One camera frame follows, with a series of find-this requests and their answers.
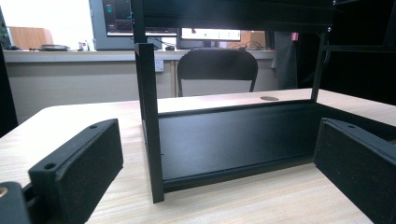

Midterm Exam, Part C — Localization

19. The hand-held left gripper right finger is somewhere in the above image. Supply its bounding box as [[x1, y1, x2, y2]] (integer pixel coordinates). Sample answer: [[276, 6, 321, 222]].
[[313, 117, 396, 224]]

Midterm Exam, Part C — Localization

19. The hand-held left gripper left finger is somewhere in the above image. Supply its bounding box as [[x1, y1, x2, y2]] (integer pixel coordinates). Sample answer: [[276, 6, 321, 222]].
[[27, 118, 124, 224]]

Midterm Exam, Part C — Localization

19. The black two-tier metal rack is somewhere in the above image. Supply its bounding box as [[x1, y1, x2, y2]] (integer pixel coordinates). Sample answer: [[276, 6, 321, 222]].
[[130, 0, 396, 204]]

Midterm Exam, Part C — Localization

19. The grey counter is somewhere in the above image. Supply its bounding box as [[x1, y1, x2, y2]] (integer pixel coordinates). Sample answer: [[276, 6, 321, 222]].
[[3, 48, 278, 63]]

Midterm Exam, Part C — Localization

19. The grey hanging cloth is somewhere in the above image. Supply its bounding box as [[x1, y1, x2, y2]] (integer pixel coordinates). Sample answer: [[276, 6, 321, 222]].
[[270, 31, 300, 91]]

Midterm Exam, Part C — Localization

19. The dark round dish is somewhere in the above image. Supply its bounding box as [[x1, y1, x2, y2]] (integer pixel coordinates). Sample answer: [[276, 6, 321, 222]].
[[38, 44, 70, 52]]

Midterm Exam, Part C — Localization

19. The large grey monitor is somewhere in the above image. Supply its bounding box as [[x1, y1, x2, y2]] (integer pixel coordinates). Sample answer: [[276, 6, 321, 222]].
[[88, 0, 178, 51]]

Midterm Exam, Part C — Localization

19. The black folding chair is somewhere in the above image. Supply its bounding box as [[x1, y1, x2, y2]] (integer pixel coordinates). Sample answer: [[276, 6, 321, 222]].
[[176, 48, 260, 97]]

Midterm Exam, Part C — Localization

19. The small bright monitor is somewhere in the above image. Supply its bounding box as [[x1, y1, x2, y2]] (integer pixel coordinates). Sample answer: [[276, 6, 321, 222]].
[[178, 27, 242, 48]]

